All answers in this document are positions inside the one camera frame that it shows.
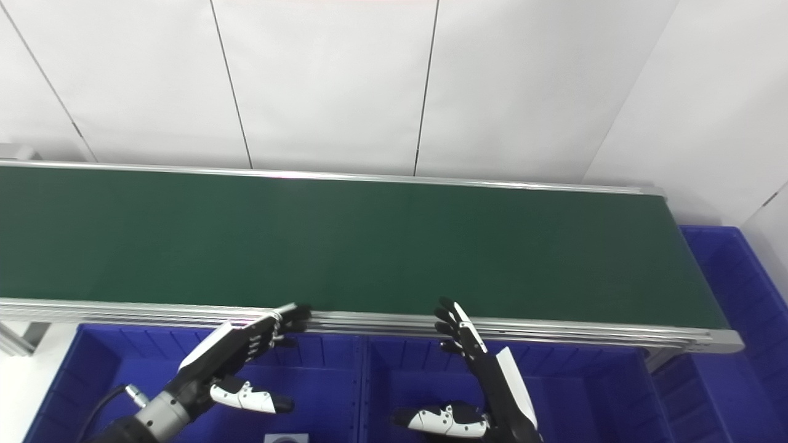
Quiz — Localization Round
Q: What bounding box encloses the green conveyor belt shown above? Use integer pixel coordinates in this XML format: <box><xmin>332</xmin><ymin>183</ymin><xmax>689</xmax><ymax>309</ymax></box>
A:
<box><xmin>0</xmin><ymin>160</ymin><xmax>744</xmax><ymax>354</ymax></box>
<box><xmin>0</xmin><ymin>166</ymin><xmax>730</xmax><ymax>330</ymax></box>

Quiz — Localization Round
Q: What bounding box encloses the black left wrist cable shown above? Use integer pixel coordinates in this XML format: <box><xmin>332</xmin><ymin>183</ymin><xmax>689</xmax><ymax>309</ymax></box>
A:
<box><xmin>76</xmin><ymin>384</ymin><xmax>149</xmax><ymax>443</ymax></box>

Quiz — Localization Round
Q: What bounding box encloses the aluminium conveyor support leg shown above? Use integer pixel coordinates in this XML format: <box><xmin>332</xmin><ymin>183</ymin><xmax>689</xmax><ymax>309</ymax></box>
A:
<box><xmin>643</xmin><ymin>349</ymin><xmax>685</xmax><ymax>373</ymax></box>
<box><xmin>0</xmin><ymin>320</ymin><xmax>51</xmax><ymax>357</ymax></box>

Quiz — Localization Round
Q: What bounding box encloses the blue plastic bin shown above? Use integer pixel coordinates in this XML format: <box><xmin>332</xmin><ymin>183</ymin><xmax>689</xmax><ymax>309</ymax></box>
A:
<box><xmin>651</xmin><ymin>225</ymin><xmax>788</xmax><ymax>443</ymax></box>
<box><xmin>22</xmin><ymin>322</ymin><xmax>369</xmax><ymax>443</ymax></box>
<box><xmin>360</xmin><ymin>335</ymin><xmax>676</xmax><ymax>443</ymax></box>

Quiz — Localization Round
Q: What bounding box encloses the grey conveyor motor box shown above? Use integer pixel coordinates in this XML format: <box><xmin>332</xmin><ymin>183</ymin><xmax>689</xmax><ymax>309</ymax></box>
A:
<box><xmin>0</xmin><ymin>143</ymin><xmax>41</xmax><ymax>162</ymax></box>

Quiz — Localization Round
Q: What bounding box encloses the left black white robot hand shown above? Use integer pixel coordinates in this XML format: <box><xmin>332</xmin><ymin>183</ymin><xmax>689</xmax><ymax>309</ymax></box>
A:
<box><xmin>165</xmin><ymin>303</ymin><xmax>313</xmax><ymax>415</ymax></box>

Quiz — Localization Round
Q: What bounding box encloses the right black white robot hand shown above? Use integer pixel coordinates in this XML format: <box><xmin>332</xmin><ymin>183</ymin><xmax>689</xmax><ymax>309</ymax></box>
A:
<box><xmin>390</xmin><ymin>298</ymin><xmax>544</xmax><ymax>443</ymax></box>

